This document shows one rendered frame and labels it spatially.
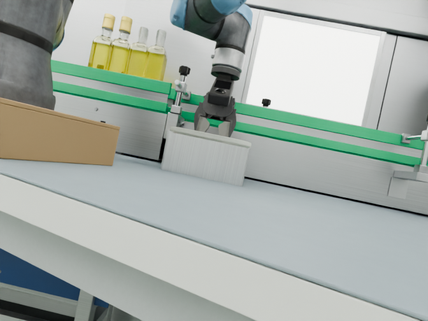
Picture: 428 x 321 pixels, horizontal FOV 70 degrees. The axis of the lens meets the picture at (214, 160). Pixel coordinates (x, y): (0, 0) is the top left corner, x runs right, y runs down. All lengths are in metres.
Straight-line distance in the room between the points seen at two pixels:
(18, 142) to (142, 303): 0.24
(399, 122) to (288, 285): 1.10
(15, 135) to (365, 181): 0.84
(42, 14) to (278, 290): 0.47
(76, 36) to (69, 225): 1.10
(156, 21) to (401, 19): 0.84
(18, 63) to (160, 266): 0.36
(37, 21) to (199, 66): 0.69
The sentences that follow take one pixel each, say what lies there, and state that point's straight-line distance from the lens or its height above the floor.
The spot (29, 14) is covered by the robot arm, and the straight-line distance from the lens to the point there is 0.52.
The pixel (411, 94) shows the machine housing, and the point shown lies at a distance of 1.28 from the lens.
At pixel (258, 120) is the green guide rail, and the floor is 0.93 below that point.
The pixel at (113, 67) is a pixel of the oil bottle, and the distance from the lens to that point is 1.03.
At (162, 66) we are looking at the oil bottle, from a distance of 0.99.
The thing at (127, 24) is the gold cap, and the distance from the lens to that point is 1.07.
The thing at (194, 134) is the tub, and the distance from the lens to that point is 0.62.
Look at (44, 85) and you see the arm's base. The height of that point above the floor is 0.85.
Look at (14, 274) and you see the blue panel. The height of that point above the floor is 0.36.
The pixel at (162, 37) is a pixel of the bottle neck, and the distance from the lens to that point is 1.03.
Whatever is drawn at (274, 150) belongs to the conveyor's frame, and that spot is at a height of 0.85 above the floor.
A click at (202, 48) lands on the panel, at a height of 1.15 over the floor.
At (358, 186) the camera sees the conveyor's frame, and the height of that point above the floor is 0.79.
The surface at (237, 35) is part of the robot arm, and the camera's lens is 0.77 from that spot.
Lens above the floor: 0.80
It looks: 1 degrees down
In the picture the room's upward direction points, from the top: 12 degrees clockwise
